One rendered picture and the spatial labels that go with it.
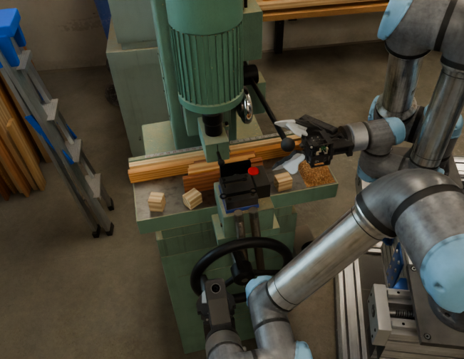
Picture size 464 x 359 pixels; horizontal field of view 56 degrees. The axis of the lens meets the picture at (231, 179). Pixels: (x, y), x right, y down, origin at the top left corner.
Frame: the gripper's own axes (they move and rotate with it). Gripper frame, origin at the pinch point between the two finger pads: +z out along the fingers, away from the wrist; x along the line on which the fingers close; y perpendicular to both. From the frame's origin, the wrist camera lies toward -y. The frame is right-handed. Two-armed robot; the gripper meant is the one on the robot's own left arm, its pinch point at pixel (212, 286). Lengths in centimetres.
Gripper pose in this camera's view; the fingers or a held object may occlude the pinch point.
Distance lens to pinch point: 112.4
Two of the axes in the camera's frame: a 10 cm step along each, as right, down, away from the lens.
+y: 0.9, 9.6, 2.8
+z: -1.5, -2.7, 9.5
